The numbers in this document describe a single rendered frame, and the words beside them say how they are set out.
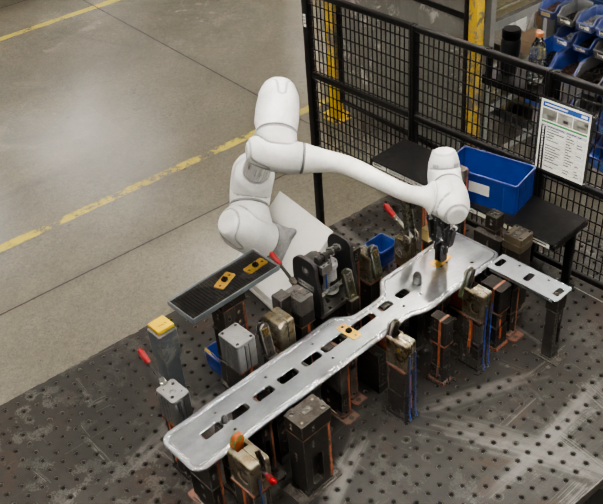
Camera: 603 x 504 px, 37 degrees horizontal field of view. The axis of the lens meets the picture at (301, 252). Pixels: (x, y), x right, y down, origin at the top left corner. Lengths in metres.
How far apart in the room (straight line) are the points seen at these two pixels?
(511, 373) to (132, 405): 1.34
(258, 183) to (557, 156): 1.10
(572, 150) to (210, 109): 3.56
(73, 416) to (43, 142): 3.39
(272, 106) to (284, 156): 0.17
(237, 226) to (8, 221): 2.56
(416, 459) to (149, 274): 2.39
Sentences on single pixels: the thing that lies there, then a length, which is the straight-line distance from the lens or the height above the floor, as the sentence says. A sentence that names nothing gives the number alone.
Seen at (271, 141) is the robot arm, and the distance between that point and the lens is 2.87.
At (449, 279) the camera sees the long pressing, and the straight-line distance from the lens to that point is 3.19.
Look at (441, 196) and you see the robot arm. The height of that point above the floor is 1.43.
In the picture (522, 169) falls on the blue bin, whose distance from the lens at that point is 3.54.
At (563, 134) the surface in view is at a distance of 3.39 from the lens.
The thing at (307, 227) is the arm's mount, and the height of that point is 0.98.
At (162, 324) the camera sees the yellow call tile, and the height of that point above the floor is 1.16.
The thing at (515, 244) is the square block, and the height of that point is 1.04.
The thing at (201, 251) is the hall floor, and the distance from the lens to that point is 5.07.
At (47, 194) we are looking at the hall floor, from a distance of 5.84.
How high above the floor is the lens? 3.02
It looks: 37 degrees down
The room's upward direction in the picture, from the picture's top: 5 degrees counter-clockwise
